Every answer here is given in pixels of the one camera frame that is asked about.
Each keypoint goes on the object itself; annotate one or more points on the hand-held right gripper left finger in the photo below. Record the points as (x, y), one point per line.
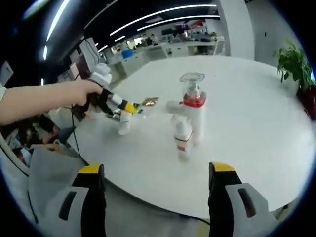
(95, 197)

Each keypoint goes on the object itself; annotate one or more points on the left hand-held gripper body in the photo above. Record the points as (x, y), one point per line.
(102, 75)

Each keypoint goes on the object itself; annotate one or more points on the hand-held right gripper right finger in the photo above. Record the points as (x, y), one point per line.
(218, 202)

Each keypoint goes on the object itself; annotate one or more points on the white skincare tube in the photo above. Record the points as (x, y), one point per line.
(125, 124)

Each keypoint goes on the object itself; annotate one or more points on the small white skincare bottle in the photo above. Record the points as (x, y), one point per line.
(183, 140)
(174, 106)

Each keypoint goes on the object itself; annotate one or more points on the white skincare pump bottle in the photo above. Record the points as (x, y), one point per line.
(197, 118)

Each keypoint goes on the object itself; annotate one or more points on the blue storage bin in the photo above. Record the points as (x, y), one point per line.
(127, 53)

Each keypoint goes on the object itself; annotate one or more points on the person's left hand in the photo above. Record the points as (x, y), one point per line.
(84, 93)

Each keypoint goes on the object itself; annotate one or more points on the gold foil wrapper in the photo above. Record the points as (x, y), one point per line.
(151, 101)

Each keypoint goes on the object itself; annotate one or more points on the long ceiling light strip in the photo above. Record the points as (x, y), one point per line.
(177, 20)
(172, 10)
(55, 22)

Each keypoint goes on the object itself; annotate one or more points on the row of white office desks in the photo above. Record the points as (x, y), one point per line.
(187, 49)

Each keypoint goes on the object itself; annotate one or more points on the dark red bag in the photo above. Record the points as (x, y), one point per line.
(308, 101)

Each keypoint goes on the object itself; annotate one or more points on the green potted plant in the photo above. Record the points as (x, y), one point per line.
(292, 61)

